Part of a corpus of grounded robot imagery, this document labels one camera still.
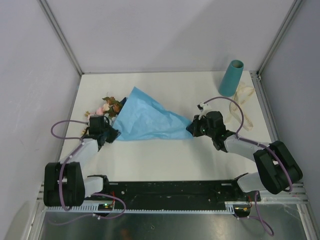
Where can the artificial flower bunch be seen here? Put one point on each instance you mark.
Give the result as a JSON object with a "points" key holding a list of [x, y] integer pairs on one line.
{"points": [[110, 109]]}

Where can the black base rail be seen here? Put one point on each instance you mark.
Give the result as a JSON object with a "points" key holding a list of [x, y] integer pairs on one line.
{"points": [[175, 196]]}

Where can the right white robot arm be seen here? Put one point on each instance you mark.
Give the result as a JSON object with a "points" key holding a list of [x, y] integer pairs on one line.
{"points": [[277, 170]]}

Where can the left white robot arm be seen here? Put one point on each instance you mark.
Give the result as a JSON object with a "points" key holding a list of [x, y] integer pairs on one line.
{"points": [[65, 185]]}

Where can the cream printed ribbon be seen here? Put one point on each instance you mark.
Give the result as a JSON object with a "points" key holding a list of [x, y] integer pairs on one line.
{"points": [[241, 97]]}

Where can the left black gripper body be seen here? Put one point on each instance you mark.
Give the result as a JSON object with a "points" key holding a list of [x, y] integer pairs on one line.
{"points": [[110, 134]]}

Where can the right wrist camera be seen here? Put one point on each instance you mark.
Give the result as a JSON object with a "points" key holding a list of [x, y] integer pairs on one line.
{"points": [[204, 108]]}

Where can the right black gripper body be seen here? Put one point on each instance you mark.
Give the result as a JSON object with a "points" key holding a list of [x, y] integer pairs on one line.
{"points": [[202, 128]]}

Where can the teal conical vase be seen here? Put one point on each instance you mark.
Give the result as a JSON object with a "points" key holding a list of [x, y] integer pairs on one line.
{"points": [[231, 78]]}

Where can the blue wrapping paper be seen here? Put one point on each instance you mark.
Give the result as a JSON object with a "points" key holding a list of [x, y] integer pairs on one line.
{"points": [[143, 118]]}

